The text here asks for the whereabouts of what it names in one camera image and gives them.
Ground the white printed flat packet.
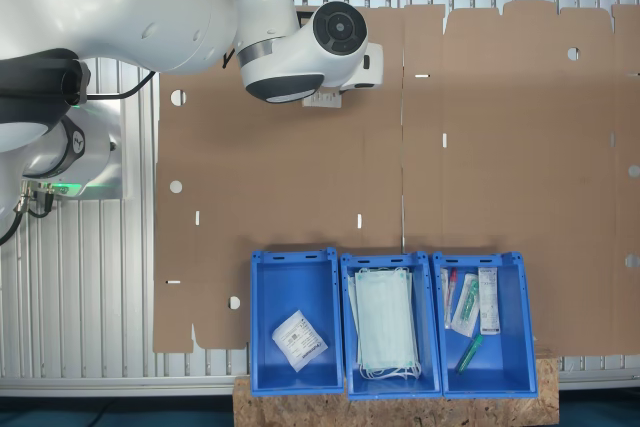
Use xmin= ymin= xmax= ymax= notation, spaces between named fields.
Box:
xmin=477 ymin=266 xmax=502 ymax=337

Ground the green capped tube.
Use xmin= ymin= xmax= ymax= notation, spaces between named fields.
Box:
xmin=455 ymin=334 xmax=485 ymax=376

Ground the black base cable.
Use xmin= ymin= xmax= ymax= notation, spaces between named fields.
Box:
xmin=0 ymin=185 xmax=55 ymax=248

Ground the chipboard block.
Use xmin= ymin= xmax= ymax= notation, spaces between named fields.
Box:
xmin=232 ymin=344 xmax=560 ymax=427

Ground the black camera cable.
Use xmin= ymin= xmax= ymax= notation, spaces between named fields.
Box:
xmin=84 ymin=0 xmax=257 ymax=101

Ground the blue plastic bin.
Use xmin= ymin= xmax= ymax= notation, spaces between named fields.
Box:
xmin=432 ymin=250 xmax=539 ymax=398
xmin=248 ymin=246 xmax=346 ymax=396
xmin=339 ymin=251 xmax=444 ymax=401

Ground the clear packet with red swab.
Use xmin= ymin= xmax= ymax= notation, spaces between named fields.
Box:
xmin=439 ymin=266 xmax=459 ymax=331

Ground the white face mask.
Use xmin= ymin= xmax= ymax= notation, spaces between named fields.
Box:
xmin=346 ymin=266 xmax=424 ymax=382
xmin=353 ymin=270 xmax=420 ymax=372

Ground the clear packet with green tube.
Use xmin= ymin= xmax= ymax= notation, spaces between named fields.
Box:
xmin=450 ymin=273 xmax=481 ymax=338

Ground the brown cardboard sheet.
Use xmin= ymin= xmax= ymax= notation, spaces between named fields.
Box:
xmin=152 ymin=3 xmax=406 ymax=354
xmin=401 ymin=0 xmax=640 ymax=356

